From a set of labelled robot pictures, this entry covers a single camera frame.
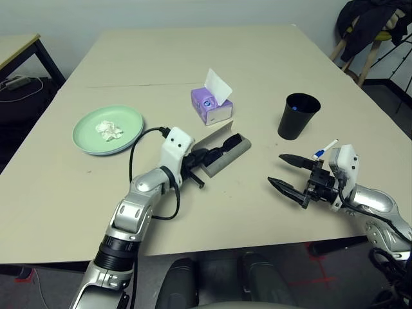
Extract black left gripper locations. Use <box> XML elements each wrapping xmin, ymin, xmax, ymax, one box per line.
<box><xmin>179</xmin><ymin>148</ymin><xmax>211</xmax><ymax>191</ymax></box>

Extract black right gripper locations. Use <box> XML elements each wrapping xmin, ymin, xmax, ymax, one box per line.
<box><xmin>267</xmin><ymin>153</ymin><xmax>339</xmax><ymax>210</ymax></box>

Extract grey glasses case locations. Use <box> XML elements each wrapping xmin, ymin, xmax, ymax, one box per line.
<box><xmin>194</xmin><ymin>120</ymin><xmax>252</xmax><ymax>179</ymax></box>

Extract black sunglasses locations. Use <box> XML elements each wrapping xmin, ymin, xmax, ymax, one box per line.
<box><xmin>205</xmin><ymin>134</ymin><xmax>246</xmax><ymax>164</ymax></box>

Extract light green plastic plate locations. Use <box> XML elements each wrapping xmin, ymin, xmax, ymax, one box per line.
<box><xmin>72</xmin><ymin>105</ymin><xmax>144</xmax><ymax>155</ymax></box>

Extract white marker with blue band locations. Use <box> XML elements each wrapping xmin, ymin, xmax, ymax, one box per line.
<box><xmin>312</xmin><ymin>138</ymin><xmax>339</xmax><ymax>160</ymax></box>

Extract purple tissue pack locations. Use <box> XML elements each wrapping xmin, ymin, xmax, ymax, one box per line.
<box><xmin>190</xmin><ymin>87</ymin><xmax>234</xmax><ymax>126</ymax></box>

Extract black plastic cup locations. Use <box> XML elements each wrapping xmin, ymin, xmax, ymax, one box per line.
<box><xmin>277</xmin><ymin>93</ymin><xmax>322</xmax><ymax>141</ymax></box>

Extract flat white tissue sheet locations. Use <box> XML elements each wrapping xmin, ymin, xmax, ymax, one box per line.
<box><xmin>205</xmin><ymin>68</ymin><xmax>233</xmax><ymax>106</ymax></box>

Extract dark robot right leg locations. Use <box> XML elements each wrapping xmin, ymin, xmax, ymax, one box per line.
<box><xmin>238</xmin><ymin>252</ymin><xmax>300</xmax><ymax>309</ymax></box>

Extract dark robot leg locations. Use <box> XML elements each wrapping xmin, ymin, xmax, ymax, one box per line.
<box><xmin>238</xmin><ymin>252</ymin><xmax>300</xmax><ymax>309</ymax></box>
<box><xmin>157</xmin><ymin>257</ymin><xmax>199</xmax><ymax>309</ymax></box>

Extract dark robot left leg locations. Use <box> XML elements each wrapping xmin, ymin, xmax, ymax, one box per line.
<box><xmin>157</xmin><ymin>257</ymin><xmax>199</xmax><ymax>309</ymax></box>

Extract wooden stool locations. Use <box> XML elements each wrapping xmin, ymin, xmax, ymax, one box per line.
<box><xmin>330</xmin><ymin>32</ymin><xmax>384</xmax><ymax>86</ymax></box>

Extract black tripod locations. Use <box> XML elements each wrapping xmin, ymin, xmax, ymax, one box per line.
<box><xmin>370</xmin><ymin>32</ymin><xmax>412</xmax><ymax>113</ymax></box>

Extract yellow stool cushion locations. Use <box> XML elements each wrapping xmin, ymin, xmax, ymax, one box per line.
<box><xmin>346</xmin><ymin>27</ymin><xmax>393</xmax><ymax>41</ymax></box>

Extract black jacket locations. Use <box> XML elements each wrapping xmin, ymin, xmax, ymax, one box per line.
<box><xmin>336</xmin><ymin>0</ymin><xmax>412</xmax><ymax>64</ymax></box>

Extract beige fabric item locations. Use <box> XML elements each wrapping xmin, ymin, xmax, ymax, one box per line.
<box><xmin>384</xmin><ymin>9</ymin><xmax>405</xmax><ymax>30</ymax></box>

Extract grey power strip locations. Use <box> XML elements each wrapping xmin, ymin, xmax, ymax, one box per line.
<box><xmin>3</xmin><ymin>76</ymin><xmax>30</xmax><ymax>90</ymax></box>

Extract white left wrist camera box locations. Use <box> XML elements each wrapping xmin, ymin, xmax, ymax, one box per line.
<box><xmin>160</xmin><ymin>126</ymin><xmax>196</xmax><ymax>181</ymax></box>

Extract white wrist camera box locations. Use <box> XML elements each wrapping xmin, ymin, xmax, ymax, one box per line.
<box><xmin>160</xmin><ymin>126</ymin><xmax>196</xmax><ymax>181</ymax></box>
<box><xmin>328</xmin><ymin>144</ymin><xmax>361</xmax><ymax>212</ymax></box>

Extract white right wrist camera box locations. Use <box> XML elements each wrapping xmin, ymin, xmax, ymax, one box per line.
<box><xmin>328</xmin><ymin>144</ymin><xmax>361</xmax><ymax>212</ymax></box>

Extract black cable bundle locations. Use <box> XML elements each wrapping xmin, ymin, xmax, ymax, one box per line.
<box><xmin>368</xmin><ymin>249</ymin><xmax>412</xmax><ymax>309</ymax></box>

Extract white looped floor cable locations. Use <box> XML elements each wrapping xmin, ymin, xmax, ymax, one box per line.
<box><xmin>0</xmin><ymin>77</ymin><xmax>44</xmax><ymax>103</ymax></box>

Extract wooden side table black frame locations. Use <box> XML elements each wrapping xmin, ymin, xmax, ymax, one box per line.
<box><xmin>0</xmin><ymin>33</ymin><xmax>67</xmax><ymax>89</ymax></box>

